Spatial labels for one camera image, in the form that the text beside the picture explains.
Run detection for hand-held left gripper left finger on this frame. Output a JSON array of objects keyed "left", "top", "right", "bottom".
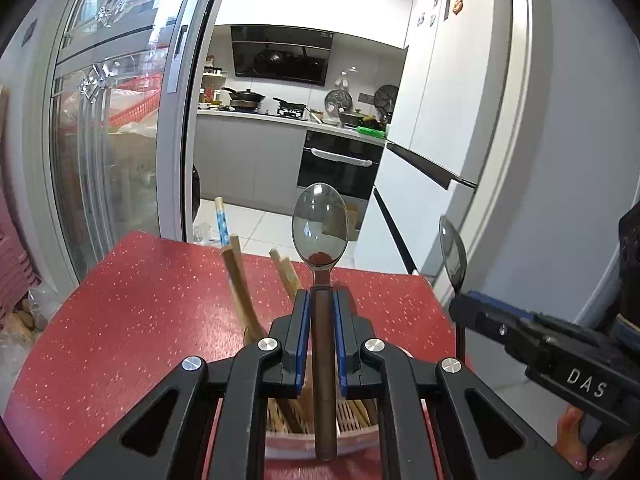
[{"left": 62, "top": 289, "right": 311, "bottom": 480}]

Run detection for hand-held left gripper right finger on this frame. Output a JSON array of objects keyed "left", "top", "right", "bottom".
[{"left": 332, "top": 287, "right": 583, "bottom": 480}]

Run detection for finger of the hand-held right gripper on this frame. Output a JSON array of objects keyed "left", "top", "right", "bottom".
[
  {"left": 448, "top": 292, "right": 552, "bottom": 369},
  {"left": 467, "top": 289, "right": 626, "bottom": 352}
]

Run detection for dark translucent spoon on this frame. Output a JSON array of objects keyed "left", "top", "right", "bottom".
[{"left": 439, "top": 216, "right": 469, "bottom": 367}]

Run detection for white beige utensil holder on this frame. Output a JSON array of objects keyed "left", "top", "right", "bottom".
[{"left": 240, "top": 325, "right": 436, "bottom": 463}]

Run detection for grey translucent spoon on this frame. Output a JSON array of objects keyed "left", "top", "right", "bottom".
[{"left": 291, "top": 182, "right": 348, "bottom": 462}]

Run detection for blue patterned bamboo chopstick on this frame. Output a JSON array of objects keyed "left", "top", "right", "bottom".
[{"left": 214, "top": 197, "right": 268, "bottom": 348}]

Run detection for person's right hand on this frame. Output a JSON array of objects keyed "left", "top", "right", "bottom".
[{"left": 555, "top": 406, "right": 640, "bottom": 472}]

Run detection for cardboard box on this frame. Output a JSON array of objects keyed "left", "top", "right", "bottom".
[{"left": 345, "top": 202, "right": 364, "bottom": 242}]

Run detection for clear plastic bag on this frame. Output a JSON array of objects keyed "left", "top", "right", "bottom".
[{"left": 192, "top": 222, "right": 224, "bottom": 249}]

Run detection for black built-in oven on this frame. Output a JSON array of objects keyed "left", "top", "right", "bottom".
[{"left": 296, "top": 130, "right": 386, "bottom": 202}]

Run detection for grey kitchen cabinets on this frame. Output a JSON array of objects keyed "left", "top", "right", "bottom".
[{"left": 194, "top": 107, "right": 388, "bottom": 217}]

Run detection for white refrigerator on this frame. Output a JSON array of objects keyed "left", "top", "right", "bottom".
[{"left": 352, "top": 0, "right": 540, "bottom": 306}]

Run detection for gas stove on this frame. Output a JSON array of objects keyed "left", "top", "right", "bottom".
[{"left": 272, "top": 96, "right": 309, "bottom": 119}]

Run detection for round mesh strainer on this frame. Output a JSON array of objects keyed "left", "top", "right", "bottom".
[
  {"left": 374, "top": 84, "right": 400, "bottom": 113},
  {"left": 324, "top": 89, "right": 355, "bottom": 116}
]

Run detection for black wok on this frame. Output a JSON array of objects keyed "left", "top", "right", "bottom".
[{"left": 221, "top": 86, "right": 267, "bottom": 110}]

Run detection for glass sliding door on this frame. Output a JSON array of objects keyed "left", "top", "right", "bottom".
[{"left": 42, "top": 0, "right": 232, "bottom": 281}]

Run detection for bag of vegetables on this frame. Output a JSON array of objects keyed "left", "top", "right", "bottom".
[{"left": 0, "top": 285, "right": 76, "bottom": 361}]

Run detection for black range hood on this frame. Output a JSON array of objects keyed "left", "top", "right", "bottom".
[{"left": 231, "top": 25, "right": 335, "bottom": 86}]

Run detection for red plastic basket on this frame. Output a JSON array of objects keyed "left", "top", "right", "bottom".
[{"left": 107, "top": 72, "right": 166, "bottom": 128}]

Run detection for stack of pink crates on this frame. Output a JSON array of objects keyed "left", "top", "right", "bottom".
[{"left": 0, "top": 190, "right": 37, "bottom": 321}]

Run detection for white wall cabinets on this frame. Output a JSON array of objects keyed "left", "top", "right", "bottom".
[{"left": 215, "top": 0, "right": 426, "bottom": 52}]

